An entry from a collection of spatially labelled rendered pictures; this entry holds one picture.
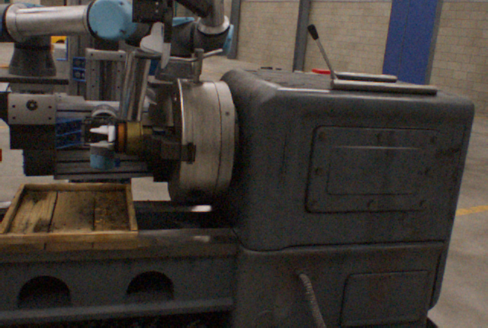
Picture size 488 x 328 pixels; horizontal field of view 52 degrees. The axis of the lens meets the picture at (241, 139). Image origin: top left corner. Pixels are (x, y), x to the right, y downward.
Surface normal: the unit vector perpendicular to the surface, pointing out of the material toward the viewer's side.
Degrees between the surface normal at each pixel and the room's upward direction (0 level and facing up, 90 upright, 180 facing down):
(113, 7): 90
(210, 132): 70
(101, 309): 52
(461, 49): 90
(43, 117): 90
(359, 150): 90
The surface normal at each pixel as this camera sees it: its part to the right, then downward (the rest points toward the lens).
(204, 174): 0.22, 0.49
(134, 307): 0.25, -0.42
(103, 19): -0.19, 0.18
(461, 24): -0.87, 0.04
